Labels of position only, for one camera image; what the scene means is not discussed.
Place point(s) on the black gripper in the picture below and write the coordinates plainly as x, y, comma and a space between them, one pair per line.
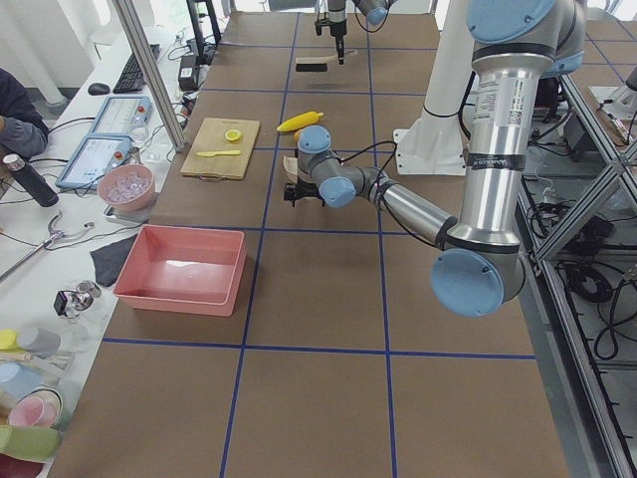
338, 30
302, 191

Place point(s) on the upper blue teach pendant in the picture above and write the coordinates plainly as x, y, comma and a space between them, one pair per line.
121, 114

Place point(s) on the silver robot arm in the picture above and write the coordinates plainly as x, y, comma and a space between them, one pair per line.
375, 12
516, 45

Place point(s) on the yellow lemon slice toy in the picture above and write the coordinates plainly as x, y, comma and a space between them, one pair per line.
233, 135

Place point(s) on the beige hand brush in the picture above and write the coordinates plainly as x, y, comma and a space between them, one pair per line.
320, 64

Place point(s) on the yellow toy corn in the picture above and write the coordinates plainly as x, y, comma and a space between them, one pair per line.
300, 121

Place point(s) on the wooden cutting board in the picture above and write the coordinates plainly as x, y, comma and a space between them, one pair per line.
210, 137

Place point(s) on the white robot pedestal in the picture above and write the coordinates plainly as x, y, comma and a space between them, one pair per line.
434, 143

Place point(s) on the black water bottle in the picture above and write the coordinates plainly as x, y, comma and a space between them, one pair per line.
31, 180

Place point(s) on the stack of coloured cups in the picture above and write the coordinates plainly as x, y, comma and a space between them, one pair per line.
33, 365

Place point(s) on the dark grey cloth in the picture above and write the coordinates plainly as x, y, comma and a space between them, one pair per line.
110, 259

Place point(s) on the yellow plastic knife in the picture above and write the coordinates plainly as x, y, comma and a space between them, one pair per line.
216, 153

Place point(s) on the beige plastic dustpan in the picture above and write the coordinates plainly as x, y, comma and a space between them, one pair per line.
290, 165

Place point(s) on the aluminium frame post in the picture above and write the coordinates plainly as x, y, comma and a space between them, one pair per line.
139, 45

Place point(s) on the black keyboard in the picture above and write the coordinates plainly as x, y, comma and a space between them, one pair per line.
131, 79

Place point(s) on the blue teach pendant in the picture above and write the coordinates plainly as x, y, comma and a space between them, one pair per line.
121, 114
97, 155

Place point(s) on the lower blue teach pendant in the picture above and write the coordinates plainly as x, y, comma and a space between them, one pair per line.
97, 155

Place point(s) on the person in dark jacket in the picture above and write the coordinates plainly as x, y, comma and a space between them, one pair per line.
23, 131

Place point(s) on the pink plastic bin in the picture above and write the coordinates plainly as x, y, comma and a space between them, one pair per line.
183, 270

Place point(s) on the black computer mouse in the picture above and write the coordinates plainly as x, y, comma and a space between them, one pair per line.
98, 89

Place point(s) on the pink bowl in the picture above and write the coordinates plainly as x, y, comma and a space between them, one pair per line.
128, 187

